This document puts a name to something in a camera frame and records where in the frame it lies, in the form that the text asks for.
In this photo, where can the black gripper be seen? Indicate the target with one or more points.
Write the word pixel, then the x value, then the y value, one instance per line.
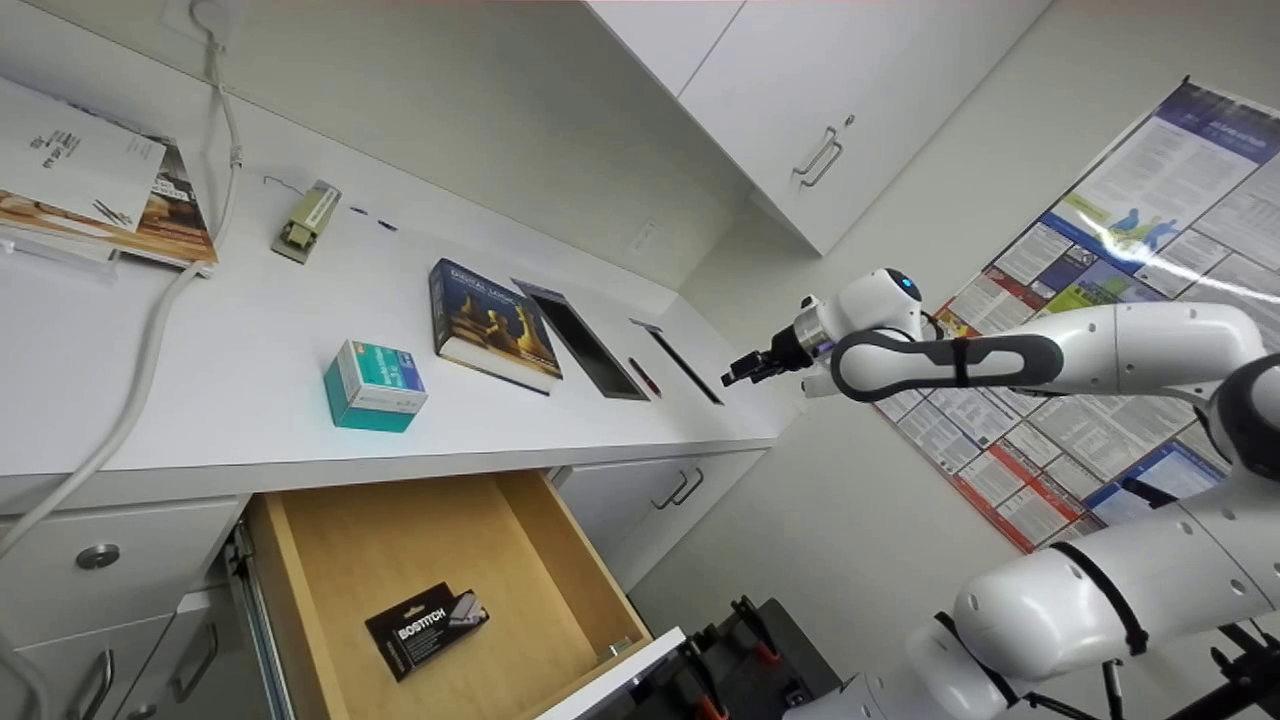
pixel 789 352

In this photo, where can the wooden drawer white front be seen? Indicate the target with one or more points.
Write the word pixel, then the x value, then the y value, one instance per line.
pixel 384 563

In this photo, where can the small black box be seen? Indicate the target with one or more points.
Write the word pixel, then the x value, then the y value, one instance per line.
pixel 426 628

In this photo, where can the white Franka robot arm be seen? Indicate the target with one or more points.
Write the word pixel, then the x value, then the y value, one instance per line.
pixel 1135 345

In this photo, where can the small teal box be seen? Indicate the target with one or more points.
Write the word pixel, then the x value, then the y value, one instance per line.
pixel 372 386

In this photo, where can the white locked drawer front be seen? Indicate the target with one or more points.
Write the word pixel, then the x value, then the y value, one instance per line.
pixel 163 563

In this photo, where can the white lower drawer front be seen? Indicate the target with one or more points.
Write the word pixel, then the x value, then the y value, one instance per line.
pixel 145 667

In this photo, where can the white lower cabinet door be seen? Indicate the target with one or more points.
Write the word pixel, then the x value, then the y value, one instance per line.
pixel 724 484
pixel 615 526

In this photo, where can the white cabinet door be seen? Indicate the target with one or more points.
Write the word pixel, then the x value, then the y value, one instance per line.
pixel 784 66
pixel 724 484
pixel 615 526
pixel 661 34
pixel 927 95

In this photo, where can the blue cover book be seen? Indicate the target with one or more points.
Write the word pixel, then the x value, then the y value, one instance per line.
pixel 495 322

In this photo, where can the white upper cabinet door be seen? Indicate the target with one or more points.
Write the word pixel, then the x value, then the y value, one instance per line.
pixel 661 34
pixel 927 95
pixel 784 66

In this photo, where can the black tripod stand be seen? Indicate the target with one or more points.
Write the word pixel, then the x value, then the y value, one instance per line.
pixel 1252 680

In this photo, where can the paper magazine stack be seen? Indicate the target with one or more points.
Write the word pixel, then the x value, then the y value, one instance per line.
pixel 92 184

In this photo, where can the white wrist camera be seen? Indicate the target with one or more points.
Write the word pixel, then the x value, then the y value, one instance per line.
pixel 812 322

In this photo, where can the red bordered wall poster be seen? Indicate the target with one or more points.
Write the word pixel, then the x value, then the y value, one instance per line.
pixel 1013 442

